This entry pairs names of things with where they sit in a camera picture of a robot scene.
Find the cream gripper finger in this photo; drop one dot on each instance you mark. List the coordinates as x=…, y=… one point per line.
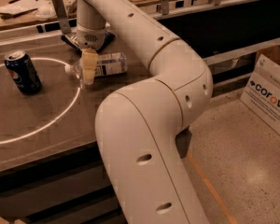
x=89, y=61

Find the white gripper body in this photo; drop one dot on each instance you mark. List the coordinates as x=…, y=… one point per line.
x=91, y=37

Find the clear plastic water bottle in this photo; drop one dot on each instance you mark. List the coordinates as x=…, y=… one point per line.
x=107, y=65

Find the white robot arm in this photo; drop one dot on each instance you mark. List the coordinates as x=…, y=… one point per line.
x=136, y=126

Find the dark blue chip bag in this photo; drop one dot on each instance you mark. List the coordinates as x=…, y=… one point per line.
x=71, y=40

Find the white face mask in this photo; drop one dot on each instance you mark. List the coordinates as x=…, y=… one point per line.
x=45, y=12

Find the white papers on desk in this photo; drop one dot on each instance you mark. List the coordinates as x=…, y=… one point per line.
x=20, y=6

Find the blue Pepsi soda can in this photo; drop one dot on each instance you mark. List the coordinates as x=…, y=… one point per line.
x=22, y=71

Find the grey drawer cabinet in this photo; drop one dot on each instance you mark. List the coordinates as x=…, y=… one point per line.
x=69, y=187

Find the white Corovan cardboard box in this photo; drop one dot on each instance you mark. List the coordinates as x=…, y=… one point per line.
x=262, y=92

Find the grey metal bracket post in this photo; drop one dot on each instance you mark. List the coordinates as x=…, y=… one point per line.
x=61, y=16

